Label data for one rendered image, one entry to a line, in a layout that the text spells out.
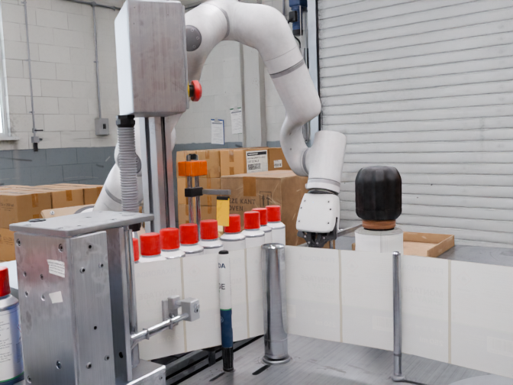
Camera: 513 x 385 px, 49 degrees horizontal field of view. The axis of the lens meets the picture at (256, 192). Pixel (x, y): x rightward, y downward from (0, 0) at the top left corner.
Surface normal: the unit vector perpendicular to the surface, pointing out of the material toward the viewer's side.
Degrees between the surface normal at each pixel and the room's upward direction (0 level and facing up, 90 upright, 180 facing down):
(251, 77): 90
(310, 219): 69
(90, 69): 90
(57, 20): 90
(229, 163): 90
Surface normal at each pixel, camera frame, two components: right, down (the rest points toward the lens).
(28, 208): 0.75, 0.04
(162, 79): 0.36, 0.07
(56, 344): -0.56, 0.10
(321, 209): -0.54, -0.25
